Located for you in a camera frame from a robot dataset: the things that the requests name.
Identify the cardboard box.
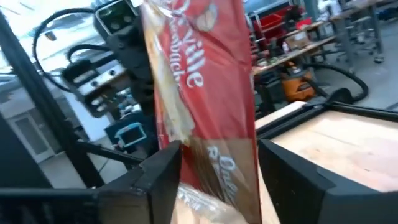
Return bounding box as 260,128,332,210
284,30,312,50

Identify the long wooden workbench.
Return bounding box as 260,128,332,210
251,34,337,76

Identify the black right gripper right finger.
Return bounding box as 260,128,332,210
257,138,398,224

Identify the grey rolling workbench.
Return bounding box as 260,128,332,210
328,0,388,65

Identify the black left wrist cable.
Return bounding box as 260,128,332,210
32,7,113,93

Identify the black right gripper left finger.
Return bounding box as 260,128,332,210
0,139,183,224

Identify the metal rack with red bins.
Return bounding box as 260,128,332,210
247,4,313,52

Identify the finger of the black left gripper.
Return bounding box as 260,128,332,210
107,18,156,116

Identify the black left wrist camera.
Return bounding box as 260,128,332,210
92,0,140,40

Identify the black vacuum hose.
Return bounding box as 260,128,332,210
303,62,370,103

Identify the red popcorn bag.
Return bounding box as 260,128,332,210
138,0,262,224

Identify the blue-framed screen device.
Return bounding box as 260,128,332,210
114,122,147,149

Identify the orange shop vacuum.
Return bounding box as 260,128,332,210
280,61,317,103

